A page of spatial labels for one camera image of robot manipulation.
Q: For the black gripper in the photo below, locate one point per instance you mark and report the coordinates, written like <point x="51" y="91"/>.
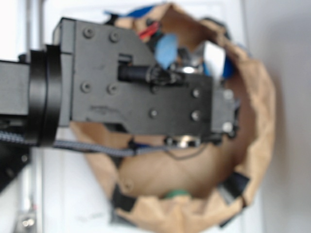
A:
<point x="111" y="77"/>

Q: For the blue plastic bottle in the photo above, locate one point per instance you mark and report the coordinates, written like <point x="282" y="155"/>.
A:
<point x="177" y="41"/>

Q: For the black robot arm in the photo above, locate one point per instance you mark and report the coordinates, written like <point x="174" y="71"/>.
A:
<point x="30" y="104"/>

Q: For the green ball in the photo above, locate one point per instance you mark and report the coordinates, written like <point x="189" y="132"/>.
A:
<point x="176" y="193"/>

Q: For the brown paper bag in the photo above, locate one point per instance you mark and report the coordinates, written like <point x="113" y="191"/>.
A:
<point x="222" y="180"/>

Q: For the aluminium frame rail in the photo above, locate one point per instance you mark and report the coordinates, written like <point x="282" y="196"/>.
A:
<point x="29" y="215"/>

